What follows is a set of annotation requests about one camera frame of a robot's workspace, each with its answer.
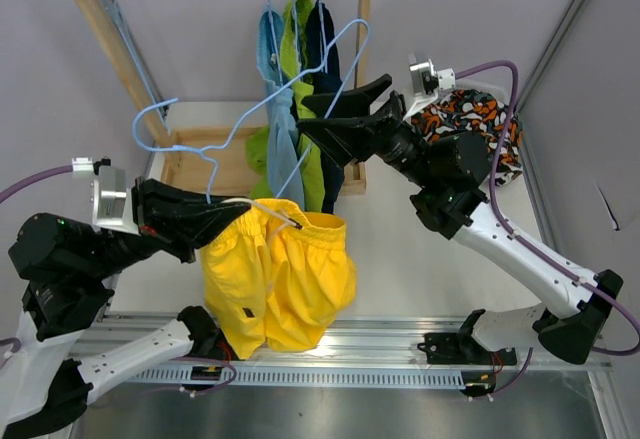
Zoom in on purple cable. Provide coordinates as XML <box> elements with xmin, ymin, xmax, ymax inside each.
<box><xmin>0</xmin><ymin>163</ymin><xmax>76</xmax><ymax>205</ymax></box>
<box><xmin>454</xmin><ymin>60</ymin><xmax>640</xmax><ymax>358</ymax></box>

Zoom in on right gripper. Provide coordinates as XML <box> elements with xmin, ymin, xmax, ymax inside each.
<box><xmin>296</xmin><ymin>75</ymin><xmax>439</xmax><ymax>190</ymax></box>

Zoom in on blue hanger of yellow shorts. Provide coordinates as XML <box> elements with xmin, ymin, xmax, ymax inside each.
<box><xmin>131</xmin><ymin>18</ymin><xmax>370</xmax><ymax>203</ymax></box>

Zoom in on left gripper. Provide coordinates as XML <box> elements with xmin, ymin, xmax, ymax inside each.
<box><xmin>83</xmin><ymin>173</ymin><xmax>254</xmax><ymax>280</ymax></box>

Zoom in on yellow shorts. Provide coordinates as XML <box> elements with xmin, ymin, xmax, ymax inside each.
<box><xmin>199</xmin><ymin>198</ymin><xmax>357</xmax><ymax>360</ymax></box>

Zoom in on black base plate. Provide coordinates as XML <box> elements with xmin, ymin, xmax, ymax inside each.
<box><xmin>416</xmin><ymin>309</ymin><xmax>517</xmax><ymax>366</ymax></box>
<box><xmin>189</xmin><ymin>337</ymin><xmax>239</xmax><ymax>362</ymax></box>

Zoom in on lime green shorts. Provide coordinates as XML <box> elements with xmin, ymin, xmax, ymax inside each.
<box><xmin>245</xmin><ymin>0</ymin><xmax>325</xmax><ymax>212</ymax></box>

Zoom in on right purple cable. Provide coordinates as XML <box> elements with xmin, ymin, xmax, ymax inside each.
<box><xmin>454</xmin><ymin>60</ymin><xmax>640</xmax><ymax>358</ymax></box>

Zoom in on white slotted cable duct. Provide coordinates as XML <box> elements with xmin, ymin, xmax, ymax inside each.
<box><xmin>131</xmin><ymin>364</ymin><xmax>465</xmax><ymax>390</ymax></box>

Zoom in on blue hanger of light-blue shorts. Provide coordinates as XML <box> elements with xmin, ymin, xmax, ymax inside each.
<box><xmin>266</xmin><ymin>0</ymin><xmax>283</xmax><ymax>86</ymax></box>

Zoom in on aluminium mounting rail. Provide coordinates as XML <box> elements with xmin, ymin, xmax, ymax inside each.
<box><xmin>74</xmin><ymin>313</ymin><xmax>614</xmax><ymax>371</ymax></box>

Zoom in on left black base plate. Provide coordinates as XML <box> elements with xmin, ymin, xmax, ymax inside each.
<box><xmin>189</xmin><ymin>337</ymin><xmax>239</xmax><ymax>362</ymax></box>

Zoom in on blue hanger of camouflage shorts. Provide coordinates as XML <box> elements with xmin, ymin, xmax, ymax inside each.
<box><xmin>100</xmin><ymin>0</ymin><xmax>162</xmax><ymax>104</ymax></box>

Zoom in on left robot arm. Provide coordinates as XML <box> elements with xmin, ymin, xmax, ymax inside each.
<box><xmin>1</xmin><ymin>179</ymin><xmax>249</xmax><ymax>438</ymax></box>

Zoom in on wooden clothes rack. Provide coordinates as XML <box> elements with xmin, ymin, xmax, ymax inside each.
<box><xmin>74</xmin><ymin>0</ymin><xmax>371</xmax><ymax>195</ymax></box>

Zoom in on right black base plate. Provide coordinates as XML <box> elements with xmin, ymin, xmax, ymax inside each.
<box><xmin>416</xmin><ymin>309</ymin><xmax>517</xmax><ymax>366</ymax></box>

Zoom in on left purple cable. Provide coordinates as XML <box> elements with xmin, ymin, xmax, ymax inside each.
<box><xmin>0</xmin><ymin>163</ymin><xmax>76</xmax><ymax>205</ymax></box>

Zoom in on orange camouflage shorts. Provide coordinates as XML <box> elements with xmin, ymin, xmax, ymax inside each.
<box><xmin>410</xmin><ymin>89</ymin><xmax>523</xmax><ymax>187</ymax></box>

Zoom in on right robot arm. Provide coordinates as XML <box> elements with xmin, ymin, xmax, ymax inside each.
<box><xmin>297</xmin><ymin>75</ymin><xmax>623</xmax><ymax>365</ymax></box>

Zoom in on navy blue shorts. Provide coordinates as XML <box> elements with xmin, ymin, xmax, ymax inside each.
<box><xmin>304</xmin><ymin>1</ymin><xmax>346</xmax><ymax>215</ymax></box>

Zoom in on white plastic basket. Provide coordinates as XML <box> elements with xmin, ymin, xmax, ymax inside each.
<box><xmin>485</xmin><ymin>84</ymin><xmax>510</xmax><ymax>107</ymax></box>

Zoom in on light blue shorts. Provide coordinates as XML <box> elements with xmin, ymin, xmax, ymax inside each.
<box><xmin>252</xmin><ymin>11</ymin><xmax>305</xmax><ymax>206</ymax></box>

